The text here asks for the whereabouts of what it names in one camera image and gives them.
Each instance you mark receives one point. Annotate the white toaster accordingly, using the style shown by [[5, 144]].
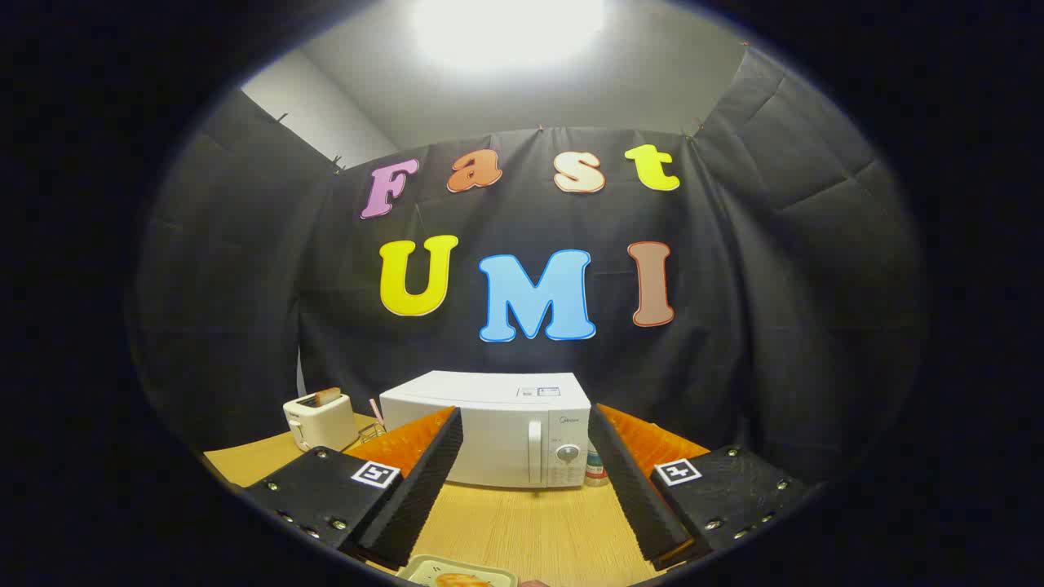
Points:
[[322, 422]]

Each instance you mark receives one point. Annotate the clear plastic bottle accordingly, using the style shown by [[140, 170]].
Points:
[[597, 471]]

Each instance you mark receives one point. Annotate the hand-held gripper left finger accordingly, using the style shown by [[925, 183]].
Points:
[[424, 497]]

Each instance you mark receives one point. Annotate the golden bread bun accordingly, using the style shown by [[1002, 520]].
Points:
[[463, 580]]

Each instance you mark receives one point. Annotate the white microwave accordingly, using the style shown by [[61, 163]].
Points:
[[506, 424]]

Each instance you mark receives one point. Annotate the pink striped straw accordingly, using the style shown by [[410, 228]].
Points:
[[376, 412]]

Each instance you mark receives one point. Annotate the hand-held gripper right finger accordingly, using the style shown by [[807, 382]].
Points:
[[636, 497]]

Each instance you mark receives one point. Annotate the toast slice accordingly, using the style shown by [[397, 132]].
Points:
[[328, 396]]

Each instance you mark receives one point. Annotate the white patterned plate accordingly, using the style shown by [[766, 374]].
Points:
[[420, 571]]

